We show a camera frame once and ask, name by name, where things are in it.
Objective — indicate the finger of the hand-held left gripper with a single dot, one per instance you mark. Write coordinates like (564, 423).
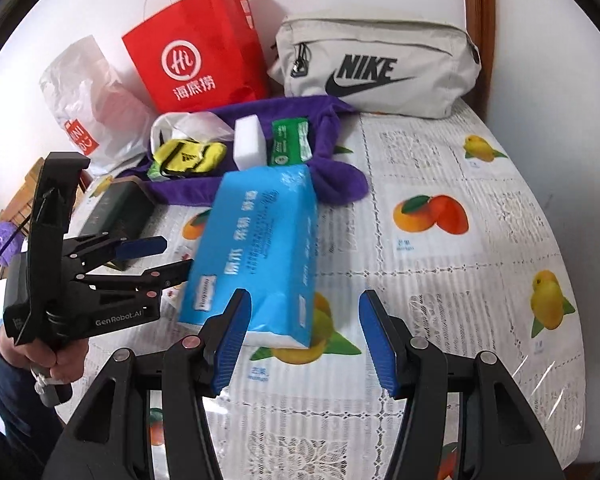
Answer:
(142, 247)
(155, 277)

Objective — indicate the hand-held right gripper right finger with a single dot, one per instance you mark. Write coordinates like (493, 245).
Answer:
(377, 340)

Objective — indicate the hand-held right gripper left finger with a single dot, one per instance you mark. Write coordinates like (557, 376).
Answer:
(232, 340)

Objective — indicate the green tissue pack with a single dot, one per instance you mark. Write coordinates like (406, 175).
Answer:
(156, 172)

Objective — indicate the blue tissue pack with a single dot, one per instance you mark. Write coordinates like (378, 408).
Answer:
(260, 240)

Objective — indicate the small green packet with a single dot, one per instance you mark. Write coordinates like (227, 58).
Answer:
(290, 145)

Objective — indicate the person's left hand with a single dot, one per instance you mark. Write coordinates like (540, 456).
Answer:
(65, 360)

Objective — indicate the dark green tin box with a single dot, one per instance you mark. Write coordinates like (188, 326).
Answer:
(115, 210)

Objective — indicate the purple fluffy item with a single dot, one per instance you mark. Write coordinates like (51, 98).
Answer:
(5, 240)

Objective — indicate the yellow gloves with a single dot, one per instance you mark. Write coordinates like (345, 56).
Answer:
(210, 155)

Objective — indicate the clear plastic bag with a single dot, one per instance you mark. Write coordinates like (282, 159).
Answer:
(200, 125)

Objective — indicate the white plastic shopping bag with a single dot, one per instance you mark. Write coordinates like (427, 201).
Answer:
(110, 115)

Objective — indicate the white sponge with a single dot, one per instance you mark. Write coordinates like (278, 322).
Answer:
(250, 145)

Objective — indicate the purple towel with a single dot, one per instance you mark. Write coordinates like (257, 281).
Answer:
(340, 185)

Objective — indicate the red paper bag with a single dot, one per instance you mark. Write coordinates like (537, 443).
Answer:
(205, 25)

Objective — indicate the grey waist bag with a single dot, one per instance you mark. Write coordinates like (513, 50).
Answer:
(430, 90)

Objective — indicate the wooden headboard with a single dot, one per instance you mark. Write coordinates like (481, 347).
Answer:
(482, 10)

